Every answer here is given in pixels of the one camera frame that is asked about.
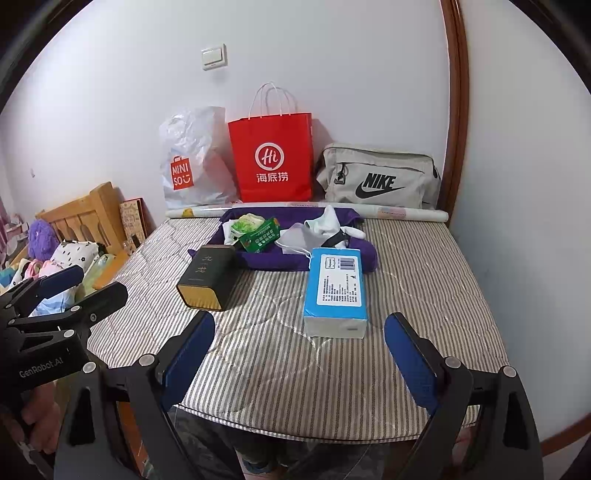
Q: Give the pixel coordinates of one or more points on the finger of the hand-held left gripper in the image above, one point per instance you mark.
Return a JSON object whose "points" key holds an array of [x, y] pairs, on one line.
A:
{"points": [[106, 297], [60, 279]]}

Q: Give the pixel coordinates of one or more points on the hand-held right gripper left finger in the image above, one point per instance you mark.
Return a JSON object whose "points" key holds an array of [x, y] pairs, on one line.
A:
{"points": [[187, 357]]}

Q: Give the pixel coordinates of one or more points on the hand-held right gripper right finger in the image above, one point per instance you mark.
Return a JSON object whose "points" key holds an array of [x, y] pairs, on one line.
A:
{"points": [[411, 364]]}

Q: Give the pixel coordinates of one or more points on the dark green printed packet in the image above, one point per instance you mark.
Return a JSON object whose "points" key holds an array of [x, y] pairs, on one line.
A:
{"points": [[261, 237]]}

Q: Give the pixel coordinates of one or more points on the light green leafy packet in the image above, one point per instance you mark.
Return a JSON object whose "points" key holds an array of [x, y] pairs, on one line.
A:
{"points": [[249, 222]]}

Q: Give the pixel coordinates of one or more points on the white socks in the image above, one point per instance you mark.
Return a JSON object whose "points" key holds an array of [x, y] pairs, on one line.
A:
{"points": [[330, 221]]}

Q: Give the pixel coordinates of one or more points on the grey face mask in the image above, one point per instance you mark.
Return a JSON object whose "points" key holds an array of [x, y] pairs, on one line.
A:
{"points": [[300, 237]]}

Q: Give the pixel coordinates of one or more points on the person's left hand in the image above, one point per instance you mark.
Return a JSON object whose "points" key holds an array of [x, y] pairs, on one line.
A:
{"points": [[39, 415]]}

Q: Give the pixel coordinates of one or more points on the white dotted pillow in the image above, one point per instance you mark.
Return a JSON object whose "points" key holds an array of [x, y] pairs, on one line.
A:
{"points": [[74, 256]]}

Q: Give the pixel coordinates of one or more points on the light green bedding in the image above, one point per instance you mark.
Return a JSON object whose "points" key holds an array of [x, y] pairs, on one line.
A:
{"points": [[94, 272]]}

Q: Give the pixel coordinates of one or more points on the pink bedding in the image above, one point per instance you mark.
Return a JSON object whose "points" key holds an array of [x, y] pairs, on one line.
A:
{"points": [[27, 271]]}

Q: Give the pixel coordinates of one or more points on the wooden bedside table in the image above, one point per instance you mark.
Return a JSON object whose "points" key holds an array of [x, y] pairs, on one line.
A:
{"points": [[115, 265]]}

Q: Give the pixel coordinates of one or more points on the purple plush toy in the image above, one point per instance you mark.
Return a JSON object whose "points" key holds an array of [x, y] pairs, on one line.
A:
{"points": [[42, 237]]}

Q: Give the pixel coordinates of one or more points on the small black bottle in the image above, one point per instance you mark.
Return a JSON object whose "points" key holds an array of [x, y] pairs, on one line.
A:
{"points": [[133, 243]]}

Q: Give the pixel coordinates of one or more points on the wooden headboard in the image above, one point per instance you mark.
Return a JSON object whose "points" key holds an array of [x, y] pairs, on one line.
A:
{"points": [[92, 207]]}

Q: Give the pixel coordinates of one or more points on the patterned book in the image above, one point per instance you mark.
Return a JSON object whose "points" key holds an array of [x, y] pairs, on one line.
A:
{"points": [[134, 217]]}

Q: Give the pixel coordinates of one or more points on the dark green box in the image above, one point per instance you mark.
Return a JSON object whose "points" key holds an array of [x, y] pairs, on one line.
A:
{"points": [[207, 272]]}

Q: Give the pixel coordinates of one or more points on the blue tissue pack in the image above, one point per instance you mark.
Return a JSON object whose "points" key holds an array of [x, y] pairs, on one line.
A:
{"points": [[332, 286]]}

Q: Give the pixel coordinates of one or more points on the purple towel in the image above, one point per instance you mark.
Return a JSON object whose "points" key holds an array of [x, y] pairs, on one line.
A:
{"points": [[277, 261]]}

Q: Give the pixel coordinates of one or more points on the rolled patterned paper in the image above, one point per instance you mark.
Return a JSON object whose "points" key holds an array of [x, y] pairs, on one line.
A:
{"points": [[406, 213]]}

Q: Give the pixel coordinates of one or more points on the brown wooden floor trim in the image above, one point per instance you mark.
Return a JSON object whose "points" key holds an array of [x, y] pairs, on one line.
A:
{"points": [[568, 438]]}

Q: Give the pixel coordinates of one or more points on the white plastic shopping bag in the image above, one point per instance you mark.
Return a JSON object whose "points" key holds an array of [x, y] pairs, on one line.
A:
{"points": [[203, 138]]}

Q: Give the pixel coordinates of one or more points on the grey waist bag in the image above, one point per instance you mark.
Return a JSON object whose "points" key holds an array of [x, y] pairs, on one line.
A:
{"points": [[383, 161]]}

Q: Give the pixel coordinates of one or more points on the red paper bag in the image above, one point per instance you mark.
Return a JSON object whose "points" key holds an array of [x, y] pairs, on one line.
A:
{"points": [[277, 134]]}

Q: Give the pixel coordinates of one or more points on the white light switch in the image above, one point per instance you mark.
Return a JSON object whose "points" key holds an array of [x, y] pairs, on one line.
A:
{"points": [[214, 57]]}

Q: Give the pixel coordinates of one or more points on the brown wooden door frame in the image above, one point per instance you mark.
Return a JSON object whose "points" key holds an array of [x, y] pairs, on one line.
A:
{"points": [[457, 92]]}

